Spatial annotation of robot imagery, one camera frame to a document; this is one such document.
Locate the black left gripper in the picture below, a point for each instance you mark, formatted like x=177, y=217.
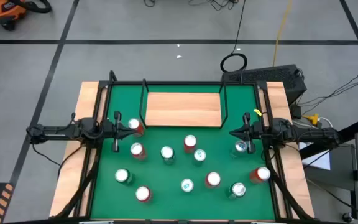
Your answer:
x=108, y=130

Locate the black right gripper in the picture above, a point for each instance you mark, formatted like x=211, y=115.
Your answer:
x=256, y=130

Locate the red soda can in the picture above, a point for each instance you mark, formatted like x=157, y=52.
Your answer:
x=134, y=124
x=143, y=193
x=190, y=141
x=263, y=173
x=137, y=149
x=213, y=179

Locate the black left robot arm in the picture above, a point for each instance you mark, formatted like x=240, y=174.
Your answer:
x=57, y=130

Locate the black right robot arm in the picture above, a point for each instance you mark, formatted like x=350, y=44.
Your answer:
x=306, y=133

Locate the green soda can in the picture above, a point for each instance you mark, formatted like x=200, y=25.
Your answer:
x=238, y=189
x=167, y=152
x=122, y=175

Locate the green table mat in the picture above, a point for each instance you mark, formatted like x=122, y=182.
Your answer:
x=166, y=171

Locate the black computer tower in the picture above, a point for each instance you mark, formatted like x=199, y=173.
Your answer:
x=269, y=76

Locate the yellow power plug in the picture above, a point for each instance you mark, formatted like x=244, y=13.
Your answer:
x=312, y=118

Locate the white paper sheet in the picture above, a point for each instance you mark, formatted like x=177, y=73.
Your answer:
x=319, y=160

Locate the black caster wheel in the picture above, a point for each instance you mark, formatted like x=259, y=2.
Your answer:
x=347, y=216

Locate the orange shop vacuum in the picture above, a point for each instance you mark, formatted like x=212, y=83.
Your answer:
x=2, y=9

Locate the black metal table frame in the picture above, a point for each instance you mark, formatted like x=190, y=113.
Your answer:
x=204, y=222

